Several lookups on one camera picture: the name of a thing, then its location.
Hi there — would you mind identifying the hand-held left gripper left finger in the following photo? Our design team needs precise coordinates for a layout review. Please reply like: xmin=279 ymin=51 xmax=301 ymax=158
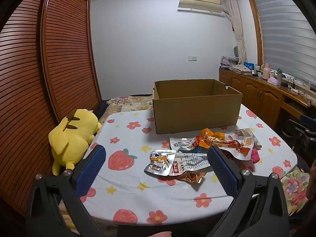
xmin=25 ymin=144 xmax=106 ymax=237

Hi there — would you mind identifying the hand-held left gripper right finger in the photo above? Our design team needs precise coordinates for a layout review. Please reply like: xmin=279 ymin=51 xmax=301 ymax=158
xmin=205 ymin=145 xmax=289 ymax=237

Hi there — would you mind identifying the clear snack packet red trim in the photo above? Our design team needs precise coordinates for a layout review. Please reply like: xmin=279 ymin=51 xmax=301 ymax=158
xmin=222 ymin=138 xmax=253 ymax=162

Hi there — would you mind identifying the copper foil snack packet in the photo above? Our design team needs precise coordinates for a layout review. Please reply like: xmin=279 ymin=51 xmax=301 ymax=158
xmin=176 ymin=170 xmax=206 ymax=184

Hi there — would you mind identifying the pink snack packet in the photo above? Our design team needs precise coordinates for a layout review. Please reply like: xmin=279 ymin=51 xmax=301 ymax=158
xmin=250 ymin=149 xmax=260 ymax=164

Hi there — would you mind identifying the clear snack packet orange label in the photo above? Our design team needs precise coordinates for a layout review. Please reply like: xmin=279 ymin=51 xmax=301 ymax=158
xmin=233 ymin=128 xmax=262 ymax=151

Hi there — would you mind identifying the brown cardboard box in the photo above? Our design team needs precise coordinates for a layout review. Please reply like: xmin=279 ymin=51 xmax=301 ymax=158
xmin=152 ymin=79 xmax=244 ymax=135

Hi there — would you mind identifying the silver snack packet blue label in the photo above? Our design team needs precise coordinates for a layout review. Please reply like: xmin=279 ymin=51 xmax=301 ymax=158
xmin=144 ymin=149 xmax=177 ymax=176

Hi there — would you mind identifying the yellow plush toy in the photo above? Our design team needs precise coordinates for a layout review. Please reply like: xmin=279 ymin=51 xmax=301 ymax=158
xmin=48 ymin=109 xmax=102 ymax=176

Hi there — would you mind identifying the strawberry print tablecloth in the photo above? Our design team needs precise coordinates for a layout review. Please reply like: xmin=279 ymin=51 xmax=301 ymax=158
xmin=58 ymin=104 xmax=298 ymax=226

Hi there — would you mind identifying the white snack packet green mark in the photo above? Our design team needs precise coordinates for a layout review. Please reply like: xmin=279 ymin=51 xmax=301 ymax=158
xmin=170 ymin=136 xmax=199 ymax=151

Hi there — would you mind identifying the dark blue bed sheet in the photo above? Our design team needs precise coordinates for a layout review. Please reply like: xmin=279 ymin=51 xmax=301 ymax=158
xmin=92 ymin=99 xmax=110 ymax=124

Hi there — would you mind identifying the floral blanket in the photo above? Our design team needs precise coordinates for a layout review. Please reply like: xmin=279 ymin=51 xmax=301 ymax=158
xmin=105 ymin=95 xmax=309 ymax=215

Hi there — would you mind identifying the wooden cabinet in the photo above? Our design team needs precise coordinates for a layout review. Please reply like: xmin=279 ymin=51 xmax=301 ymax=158
xmin=219 ymin=69 xmax=316 ymax=129

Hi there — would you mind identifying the black chair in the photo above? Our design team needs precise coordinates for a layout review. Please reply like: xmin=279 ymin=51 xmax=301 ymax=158
xmin=281 ymin=115 xmax=316 ymax=153

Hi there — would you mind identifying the folded patterned fabric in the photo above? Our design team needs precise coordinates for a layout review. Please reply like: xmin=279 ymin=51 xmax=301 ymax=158
xmin=229 ymin=64 xmax=252 ymax=76

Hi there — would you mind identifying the stack of purple packs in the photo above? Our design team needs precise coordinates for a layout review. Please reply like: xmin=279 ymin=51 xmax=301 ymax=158
xmin=220 ymin=56 xmax=237 ymax=70

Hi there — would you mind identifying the wooden slatted wardrobe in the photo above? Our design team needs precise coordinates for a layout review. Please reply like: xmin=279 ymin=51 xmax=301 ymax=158
xmin=0 ymin=0 xmax=102 ymax=218

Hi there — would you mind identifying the cream patterned curtain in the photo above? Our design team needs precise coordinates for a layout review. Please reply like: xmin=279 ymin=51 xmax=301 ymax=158
xmin=223 ymin=0 xmax=247 ymax=65

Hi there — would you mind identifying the grey window blind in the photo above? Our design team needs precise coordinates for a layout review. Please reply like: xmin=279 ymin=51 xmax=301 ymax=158
xmin=253 ymin=0 xmax=316 ymax=89

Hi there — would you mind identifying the wooden window frame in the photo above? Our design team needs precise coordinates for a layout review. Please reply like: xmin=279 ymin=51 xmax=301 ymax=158
xmin=245 ymin=0 xmax=266 ymax=67

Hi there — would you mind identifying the wall air conditioner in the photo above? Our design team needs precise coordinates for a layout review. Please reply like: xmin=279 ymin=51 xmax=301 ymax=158
xmin=178 ymin=0 xmax=226 ymax=14

